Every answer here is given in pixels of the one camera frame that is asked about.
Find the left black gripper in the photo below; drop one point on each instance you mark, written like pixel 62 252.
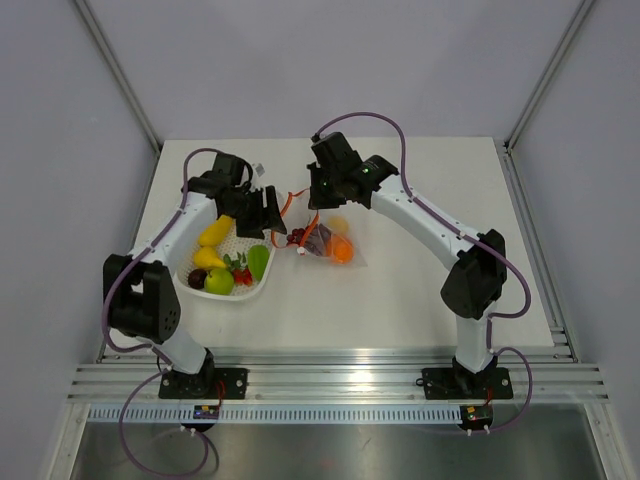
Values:
pixel 264 217

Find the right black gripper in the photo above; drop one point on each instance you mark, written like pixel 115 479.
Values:
pixel 318 201

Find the yellow peach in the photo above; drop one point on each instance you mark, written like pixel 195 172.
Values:
pixel 338 225

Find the purple grape bunch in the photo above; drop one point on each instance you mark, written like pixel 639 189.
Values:
pixel 316 241

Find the clear zip top bag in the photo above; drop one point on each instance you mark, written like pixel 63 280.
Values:
pixel 296 214

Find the orange fruit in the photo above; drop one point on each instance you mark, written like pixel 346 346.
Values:
pixel 340 250

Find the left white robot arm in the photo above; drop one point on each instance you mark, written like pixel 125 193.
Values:
pixel 139 296

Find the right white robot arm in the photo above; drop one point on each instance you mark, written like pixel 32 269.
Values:
pixel 475 277

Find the white perforated fruit basket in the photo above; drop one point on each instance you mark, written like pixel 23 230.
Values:
pixel 233 251

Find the red strawberry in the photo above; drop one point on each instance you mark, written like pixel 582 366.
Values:
pixel 243 276

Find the yellow pear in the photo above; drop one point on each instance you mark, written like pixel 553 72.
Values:
pixel 206 258

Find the green apple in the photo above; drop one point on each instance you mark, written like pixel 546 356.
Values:
pixel 219 282

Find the dark purple plum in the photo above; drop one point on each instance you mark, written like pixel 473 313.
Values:
pixel 197 279

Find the left controller board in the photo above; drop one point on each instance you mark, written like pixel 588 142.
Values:
pixel 206 412

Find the controller board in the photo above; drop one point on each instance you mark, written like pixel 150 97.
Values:
pixel 206 412
pixel 476 418

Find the right controller board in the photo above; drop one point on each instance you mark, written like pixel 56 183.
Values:
pixel 476 418

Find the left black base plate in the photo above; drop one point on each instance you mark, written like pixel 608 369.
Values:
pixel 230 383

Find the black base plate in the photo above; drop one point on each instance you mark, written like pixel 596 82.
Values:
pixel 446 383
pixel 230 383

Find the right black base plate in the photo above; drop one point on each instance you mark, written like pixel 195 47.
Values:
pixel 446 383

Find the white slotted cable duct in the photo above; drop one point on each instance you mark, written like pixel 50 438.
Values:
pixel 281 414

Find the right side aluminium rail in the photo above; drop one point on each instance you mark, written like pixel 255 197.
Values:
pixel 545 284

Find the aluminium rail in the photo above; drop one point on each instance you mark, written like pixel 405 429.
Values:
pixel 545 284
pixel 347 376

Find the left aluminium frame post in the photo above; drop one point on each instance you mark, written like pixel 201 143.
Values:
pixel 100 39

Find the aluminium frame post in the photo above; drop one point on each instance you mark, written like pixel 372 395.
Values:
pixel 100 39
pixel 551 69

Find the aluminium front rail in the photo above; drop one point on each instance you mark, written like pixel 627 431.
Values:
pixel 347 376

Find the right aluminium frame post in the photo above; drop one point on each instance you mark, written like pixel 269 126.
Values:
pixel 551 69

